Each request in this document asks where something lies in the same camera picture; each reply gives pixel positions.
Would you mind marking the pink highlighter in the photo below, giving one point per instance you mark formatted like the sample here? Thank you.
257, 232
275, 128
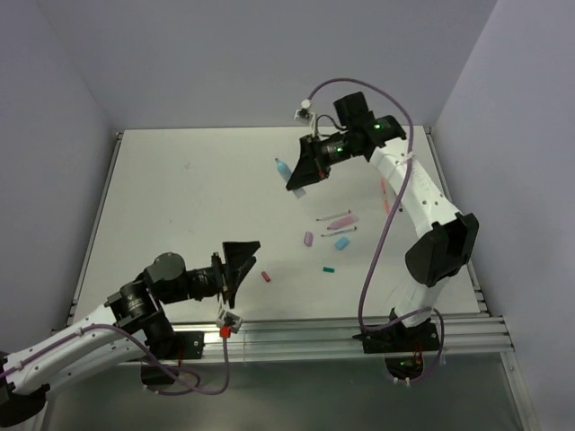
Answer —
343, 222

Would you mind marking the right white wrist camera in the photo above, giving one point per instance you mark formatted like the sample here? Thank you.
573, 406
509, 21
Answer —
305, 115

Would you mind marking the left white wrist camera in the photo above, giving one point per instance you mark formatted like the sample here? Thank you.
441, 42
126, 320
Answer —
227, 322

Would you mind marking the white thin pen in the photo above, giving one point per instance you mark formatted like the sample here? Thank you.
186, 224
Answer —
333, 216

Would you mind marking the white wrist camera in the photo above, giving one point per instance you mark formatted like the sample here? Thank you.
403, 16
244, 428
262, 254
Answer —
305, 115
227, 322

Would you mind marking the orange pen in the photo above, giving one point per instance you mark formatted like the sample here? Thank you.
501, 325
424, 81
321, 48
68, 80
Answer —
385, 197

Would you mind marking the teal thin pen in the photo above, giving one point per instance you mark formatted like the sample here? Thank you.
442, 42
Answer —
340, 232

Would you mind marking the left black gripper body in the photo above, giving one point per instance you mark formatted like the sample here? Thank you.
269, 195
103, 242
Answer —
207, 280

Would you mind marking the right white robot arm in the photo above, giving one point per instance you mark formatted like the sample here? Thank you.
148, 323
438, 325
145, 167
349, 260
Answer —
445, 236

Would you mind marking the aluminium rail frame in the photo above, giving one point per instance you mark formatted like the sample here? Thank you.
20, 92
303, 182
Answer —
295, 365

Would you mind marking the light blue cap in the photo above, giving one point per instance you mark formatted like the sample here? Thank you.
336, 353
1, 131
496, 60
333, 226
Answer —
342, 243

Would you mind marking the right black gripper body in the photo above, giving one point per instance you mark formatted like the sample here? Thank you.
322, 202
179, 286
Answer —
333, 150

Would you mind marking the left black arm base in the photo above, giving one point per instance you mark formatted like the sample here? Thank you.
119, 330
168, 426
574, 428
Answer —
186, 345

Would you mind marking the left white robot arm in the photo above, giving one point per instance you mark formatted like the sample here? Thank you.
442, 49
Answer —
130, 325

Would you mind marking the purple marker cap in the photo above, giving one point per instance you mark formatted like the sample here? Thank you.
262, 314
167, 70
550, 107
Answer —
308, 239

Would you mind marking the light blue highlighter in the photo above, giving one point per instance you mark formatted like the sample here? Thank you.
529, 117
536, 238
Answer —
286, 173

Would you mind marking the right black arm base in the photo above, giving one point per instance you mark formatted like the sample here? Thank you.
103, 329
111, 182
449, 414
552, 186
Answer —
399, 339

